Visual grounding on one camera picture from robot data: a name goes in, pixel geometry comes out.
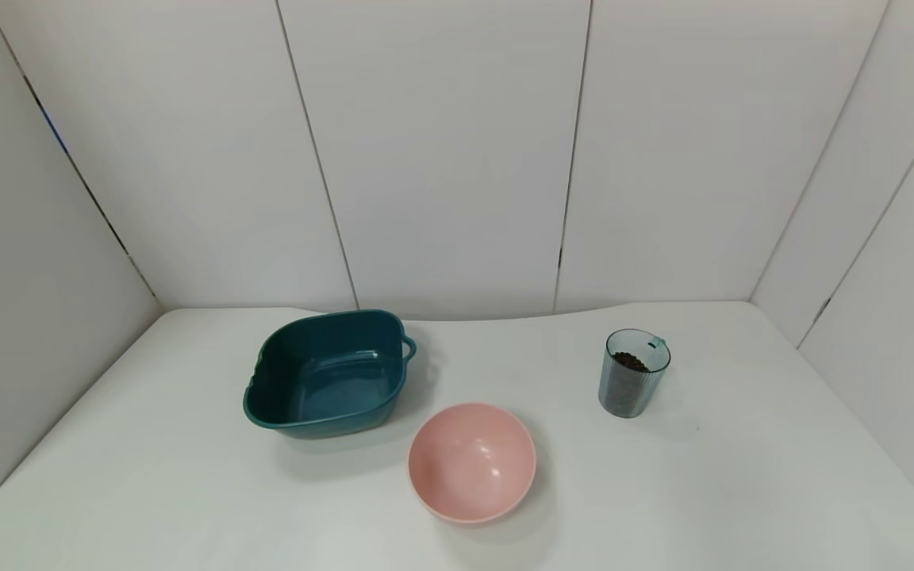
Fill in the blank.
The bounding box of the teal square plastic basin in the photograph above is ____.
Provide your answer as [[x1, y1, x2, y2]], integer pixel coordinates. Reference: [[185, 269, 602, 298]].
[[242, 308, 418, 440]]

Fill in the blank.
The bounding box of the pink round bowl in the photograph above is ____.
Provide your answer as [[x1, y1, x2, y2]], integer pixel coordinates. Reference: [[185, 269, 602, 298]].
[[407, 402, 538, 527]]

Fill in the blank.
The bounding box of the clear blue ribbed cup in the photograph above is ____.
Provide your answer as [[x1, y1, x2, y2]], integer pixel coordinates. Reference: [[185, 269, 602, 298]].
[[598, 328, 672, 419]]

